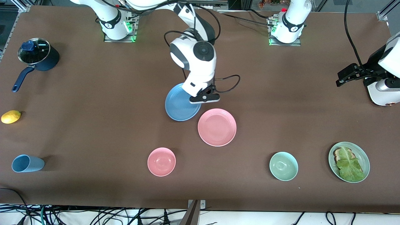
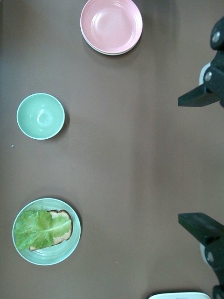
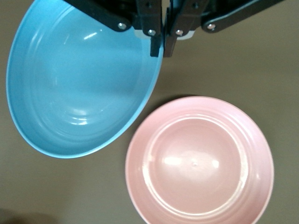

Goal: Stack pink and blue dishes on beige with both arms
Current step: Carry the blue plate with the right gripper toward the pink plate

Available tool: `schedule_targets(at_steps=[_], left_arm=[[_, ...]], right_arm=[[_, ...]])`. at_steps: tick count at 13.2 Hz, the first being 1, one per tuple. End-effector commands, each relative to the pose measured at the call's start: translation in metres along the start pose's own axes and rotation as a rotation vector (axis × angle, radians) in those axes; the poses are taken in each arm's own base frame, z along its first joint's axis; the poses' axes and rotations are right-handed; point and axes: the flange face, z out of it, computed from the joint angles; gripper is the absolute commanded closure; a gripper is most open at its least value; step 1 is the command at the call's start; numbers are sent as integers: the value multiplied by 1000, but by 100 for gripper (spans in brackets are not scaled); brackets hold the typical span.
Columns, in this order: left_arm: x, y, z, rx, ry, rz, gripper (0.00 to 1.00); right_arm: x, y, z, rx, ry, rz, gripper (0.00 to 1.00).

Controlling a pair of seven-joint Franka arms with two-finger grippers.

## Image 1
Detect dark blue saucepan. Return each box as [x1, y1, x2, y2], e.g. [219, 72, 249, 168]
[12, 37, 60, 93]

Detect aluminium frame profile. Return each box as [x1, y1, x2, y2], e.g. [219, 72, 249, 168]
[11, 0, 32, 13]
[377, 0, 400, 22]

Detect toasted bread slice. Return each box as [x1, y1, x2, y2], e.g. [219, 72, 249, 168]
[333, 147, 355, 163]

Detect small metal bracket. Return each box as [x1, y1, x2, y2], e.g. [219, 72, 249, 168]
[187, 199, 206, 210]

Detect green lettuce leaf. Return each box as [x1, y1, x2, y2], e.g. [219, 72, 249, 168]
[336, 147, 365, 182]

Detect green bowl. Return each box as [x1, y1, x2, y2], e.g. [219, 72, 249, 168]
[269, 152, 298, 181]

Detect grey metal frame bar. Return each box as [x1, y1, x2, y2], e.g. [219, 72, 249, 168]
[200, 0, 228, 10]

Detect green plate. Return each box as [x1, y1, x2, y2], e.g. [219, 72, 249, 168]
[328, 142, 370, 183]

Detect reddish brown plant decoration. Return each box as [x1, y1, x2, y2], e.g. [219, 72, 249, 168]
[259, 0, 291, 9]

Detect white appliance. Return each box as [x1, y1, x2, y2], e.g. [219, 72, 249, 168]
[367, 83, 400, 107]

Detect pink plate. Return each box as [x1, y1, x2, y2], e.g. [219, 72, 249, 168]
[198, 108, 237, 147]

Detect pink bowl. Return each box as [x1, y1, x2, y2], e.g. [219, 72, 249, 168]
[147, 147, 176, 177]

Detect glass lid with blue knob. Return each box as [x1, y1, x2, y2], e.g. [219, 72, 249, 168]
[18, 38, 50, 64]

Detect black base cable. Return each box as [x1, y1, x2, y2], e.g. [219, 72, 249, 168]
[219, 12, 273, 28]
[247, 9, 272, 21]

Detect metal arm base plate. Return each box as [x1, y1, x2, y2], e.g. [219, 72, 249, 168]
[104, 14, 138, 43]
[269, 17, 301, 47]

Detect tangled black floor cables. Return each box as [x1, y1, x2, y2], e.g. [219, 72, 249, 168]
[0, 205, 188, 225]

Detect blue cup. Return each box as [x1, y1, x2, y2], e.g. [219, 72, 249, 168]
[12, 154, 45, 173]

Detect blue plate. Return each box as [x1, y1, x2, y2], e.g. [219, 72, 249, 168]
[165, 83, 202, 122]

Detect black looped cable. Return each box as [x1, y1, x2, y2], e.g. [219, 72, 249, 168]
[0, 187, 30, 219]

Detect dark metal post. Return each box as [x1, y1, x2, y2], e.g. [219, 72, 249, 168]
[180, 200, 200, 225]

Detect yellow lemon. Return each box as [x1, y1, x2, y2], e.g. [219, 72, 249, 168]
[1, 110, 22, 124]

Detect brown table cover cloth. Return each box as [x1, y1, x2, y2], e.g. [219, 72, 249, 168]
[0, 6, 400, 213]

